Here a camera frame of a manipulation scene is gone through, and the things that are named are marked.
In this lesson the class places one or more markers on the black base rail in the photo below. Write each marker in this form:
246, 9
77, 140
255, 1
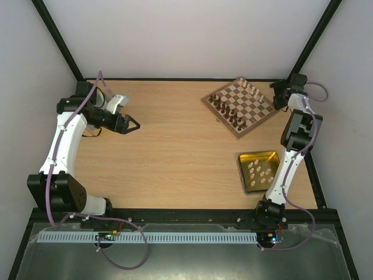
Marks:
238, 219

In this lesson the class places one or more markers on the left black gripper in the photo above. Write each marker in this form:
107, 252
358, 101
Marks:
123, 125

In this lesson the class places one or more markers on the white slotted cable duct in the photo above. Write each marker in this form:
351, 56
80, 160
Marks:
150, 237

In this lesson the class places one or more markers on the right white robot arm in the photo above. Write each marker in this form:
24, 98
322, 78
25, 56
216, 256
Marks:
298, 138

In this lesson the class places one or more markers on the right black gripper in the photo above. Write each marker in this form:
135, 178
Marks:
280, 97

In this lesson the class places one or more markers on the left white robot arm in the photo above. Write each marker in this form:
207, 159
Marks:
54, 188

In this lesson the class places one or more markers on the wooden chess board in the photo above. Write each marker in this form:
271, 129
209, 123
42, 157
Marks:
240, 106

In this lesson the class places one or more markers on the gold tin with pieces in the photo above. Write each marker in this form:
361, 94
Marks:
257, 171

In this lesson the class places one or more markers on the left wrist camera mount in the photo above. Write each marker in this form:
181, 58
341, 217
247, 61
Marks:
116, 104

